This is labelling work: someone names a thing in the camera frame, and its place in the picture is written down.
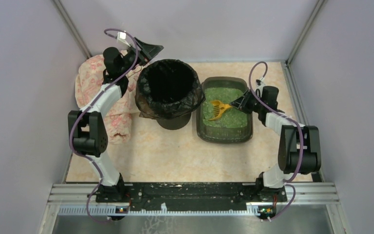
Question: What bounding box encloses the black trash bin with bag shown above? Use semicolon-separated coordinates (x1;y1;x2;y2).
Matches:
135;59;206;130

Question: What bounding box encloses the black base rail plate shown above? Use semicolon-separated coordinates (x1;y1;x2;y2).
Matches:
94;182;288;212

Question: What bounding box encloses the dark grey litter box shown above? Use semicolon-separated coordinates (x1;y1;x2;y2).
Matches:
196;77;253;144

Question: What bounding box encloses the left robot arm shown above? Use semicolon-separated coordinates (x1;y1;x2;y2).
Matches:
68;38;164;202

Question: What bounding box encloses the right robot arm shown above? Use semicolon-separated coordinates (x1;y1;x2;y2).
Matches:
230;86;321;199

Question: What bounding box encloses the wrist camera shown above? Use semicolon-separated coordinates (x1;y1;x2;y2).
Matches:
116;31;132;48
255;77;265;97

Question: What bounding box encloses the aluminium frame rail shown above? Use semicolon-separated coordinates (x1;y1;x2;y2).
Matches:
48;182;339;217

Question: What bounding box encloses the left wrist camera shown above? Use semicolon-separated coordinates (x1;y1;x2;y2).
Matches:
116;31;132;48

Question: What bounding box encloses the green cat litter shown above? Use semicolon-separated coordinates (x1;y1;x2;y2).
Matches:
202;87;247;128

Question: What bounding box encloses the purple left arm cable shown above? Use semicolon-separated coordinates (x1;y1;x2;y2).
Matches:
68;28;140;224

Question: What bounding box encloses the yellow litter scoop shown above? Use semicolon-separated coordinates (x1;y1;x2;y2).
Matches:
209;100;232;121

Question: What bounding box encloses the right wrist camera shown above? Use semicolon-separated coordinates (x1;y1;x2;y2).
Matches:
255;77;265;97

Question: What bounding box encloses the pink patterned cloth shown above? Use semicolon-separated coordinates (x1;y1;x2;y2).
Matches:
75;55;143;144

